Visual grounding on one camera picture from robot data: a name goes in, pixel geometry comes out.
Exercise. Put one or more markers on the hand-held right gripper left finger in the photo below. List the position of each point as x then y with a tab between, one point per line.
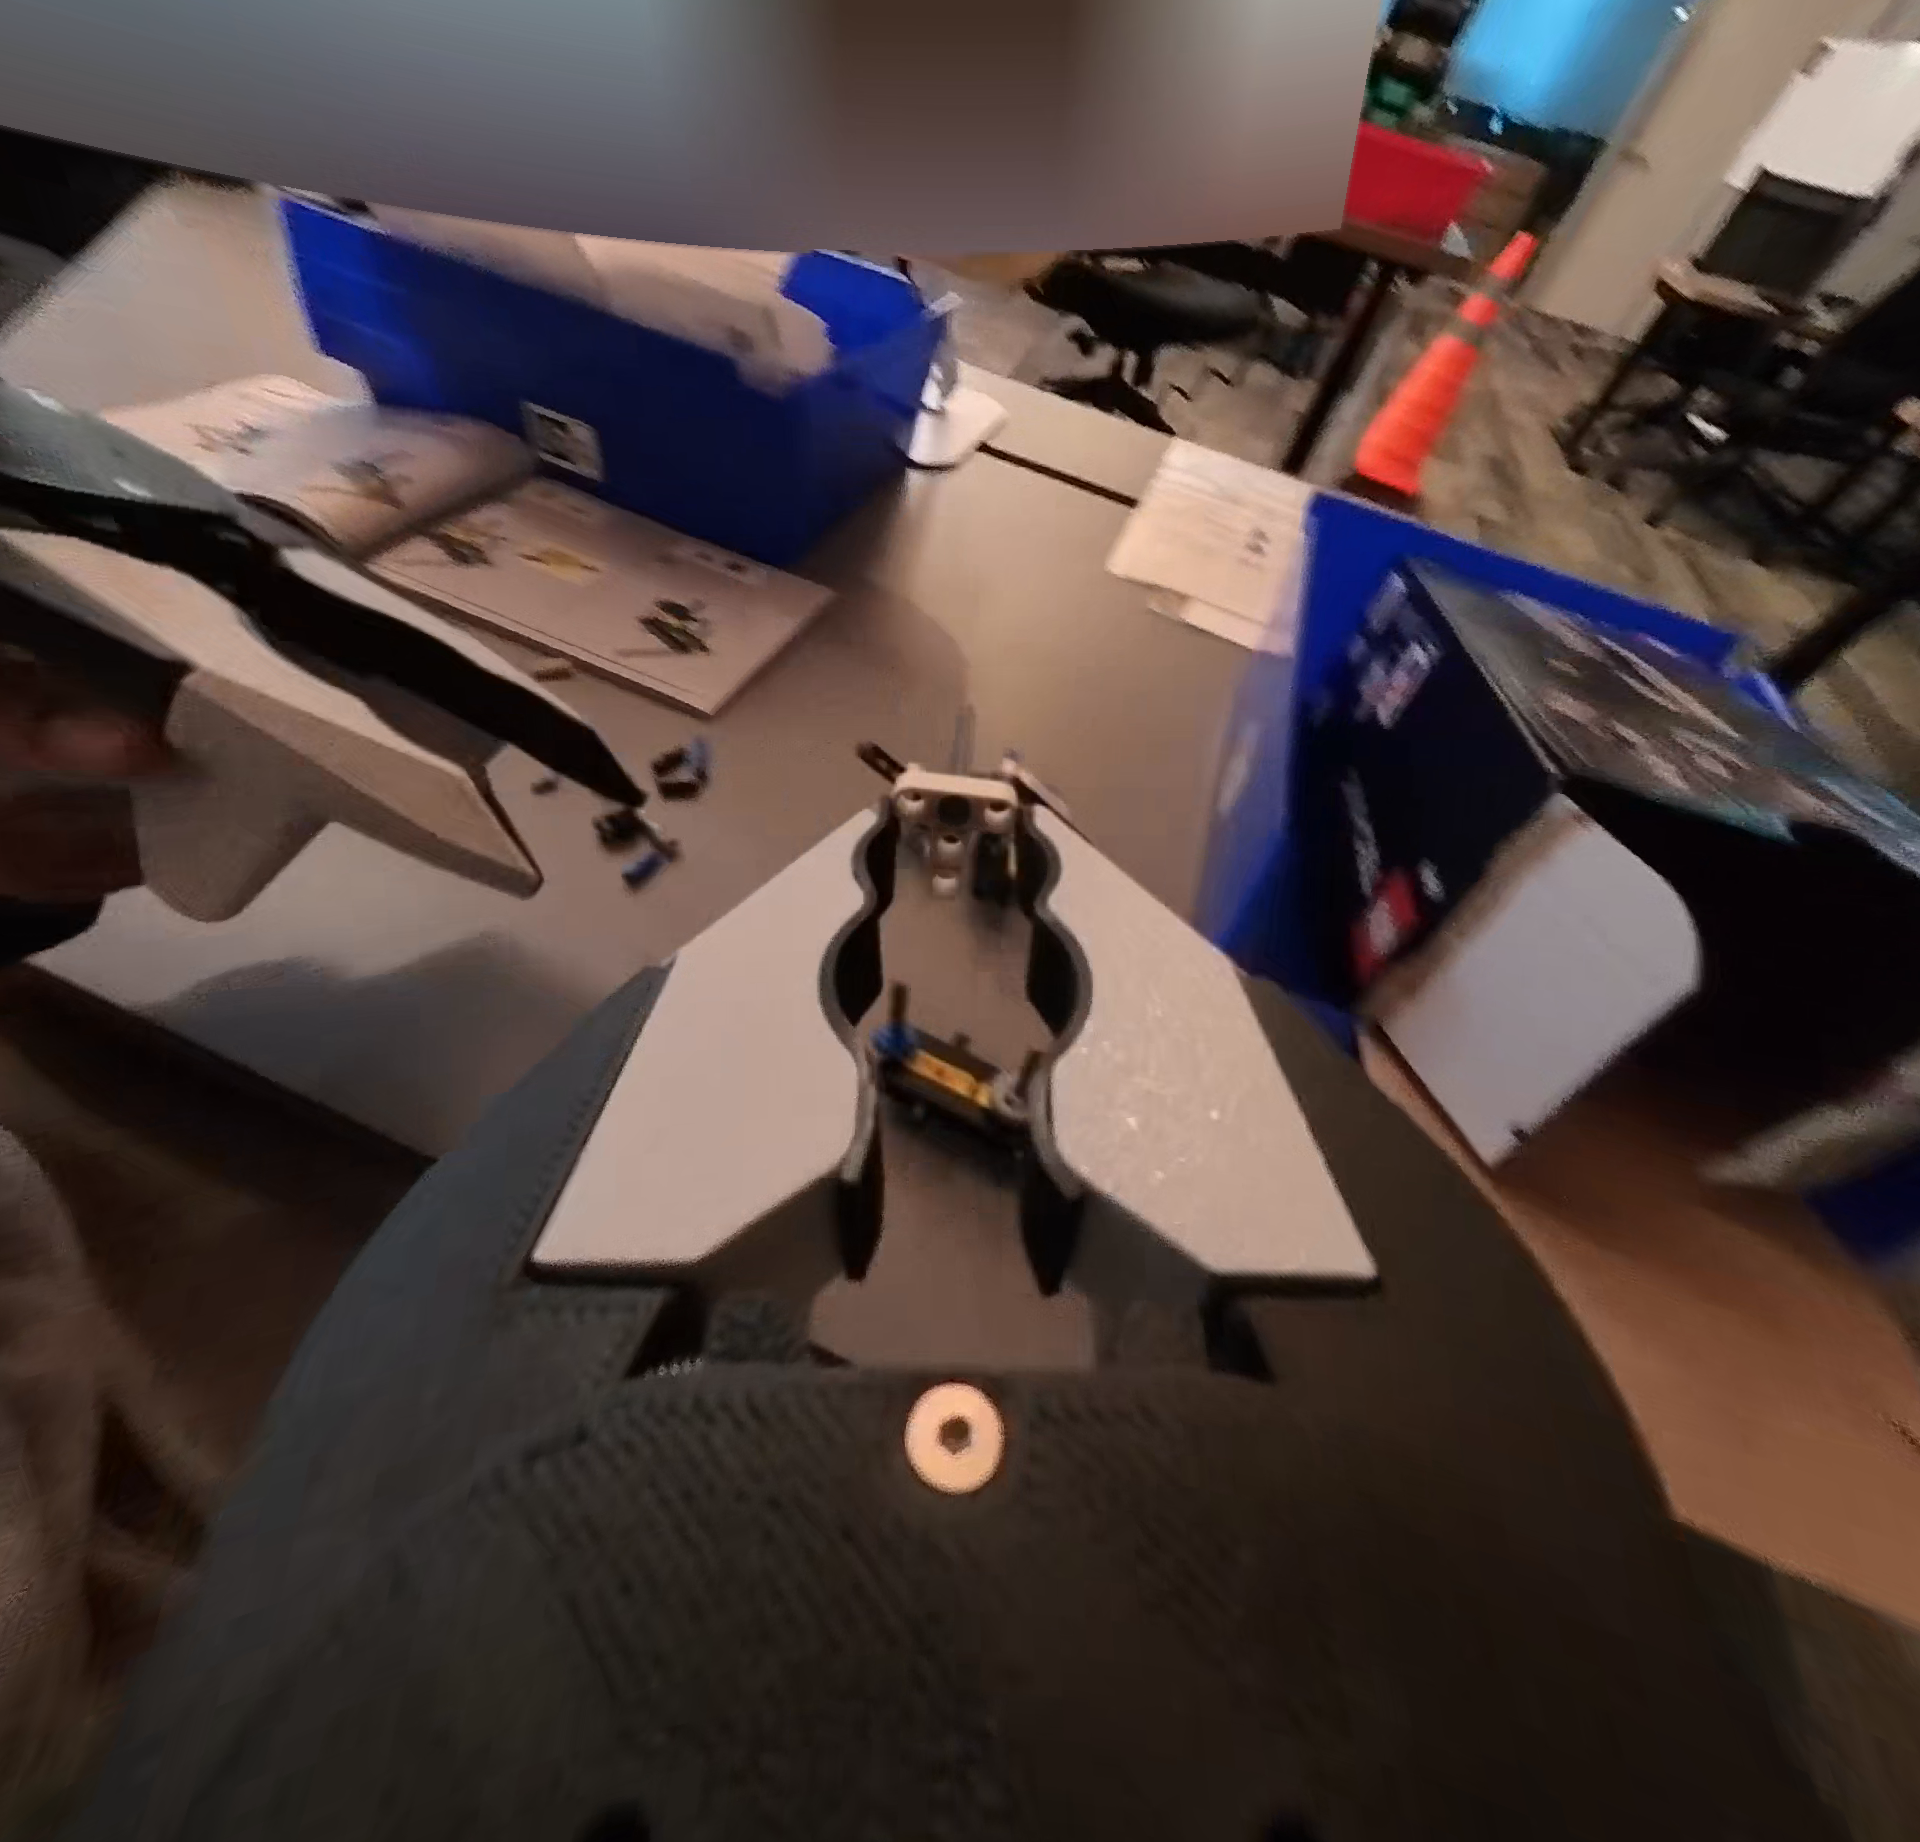
722	1093

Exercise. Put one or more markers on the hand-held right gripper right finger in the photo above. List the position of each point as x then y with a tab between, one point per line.
1187	1107

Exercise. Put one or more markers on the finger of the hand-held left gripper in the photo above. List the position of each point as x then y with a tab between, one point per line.
152	470
330	739

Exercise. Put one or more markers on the black lego gear assembly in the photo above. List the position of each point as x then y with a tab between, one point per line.
960	1077

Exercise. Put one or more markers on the white short lego beam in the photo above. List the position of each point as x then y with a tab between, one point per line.
953	799

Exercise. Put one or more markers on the long grey lego axle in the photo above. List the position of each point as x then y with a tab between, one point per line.
964	733

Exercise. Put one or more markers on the lego instruction booklet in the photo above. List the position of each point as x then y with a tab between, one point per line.
495	552

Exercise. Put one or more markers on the cluster of small lego pins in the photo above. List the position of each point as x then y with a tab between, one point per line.
630	828

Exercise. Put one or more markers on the dark lego set box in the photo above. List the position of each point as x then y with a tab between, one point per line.
1575	687

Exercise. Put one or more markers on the blue plastic bin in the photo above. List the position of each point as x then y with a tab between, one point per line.
677	402
1290	702

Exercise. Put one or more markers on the loose paper sheets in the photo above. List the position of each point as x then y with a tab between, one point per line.
1217	538

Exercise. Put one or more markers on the white stand base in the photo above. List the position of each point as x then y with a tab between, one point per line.
960	432

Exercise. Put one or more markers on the orange traffic cone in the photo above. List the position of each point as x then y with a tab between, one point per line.
1427	402

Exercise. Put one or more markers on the black office chair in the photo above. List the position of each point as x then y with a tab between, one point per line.
1157	305

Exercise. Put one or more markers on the red plastic bin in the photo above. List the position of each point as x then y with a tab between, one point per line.
1410	185

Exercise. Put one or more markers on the dark background table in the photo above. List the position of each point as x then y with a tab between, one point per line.
1725	290

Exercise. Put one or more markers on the white panel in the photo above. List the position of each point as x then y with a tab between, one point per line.
1845	116

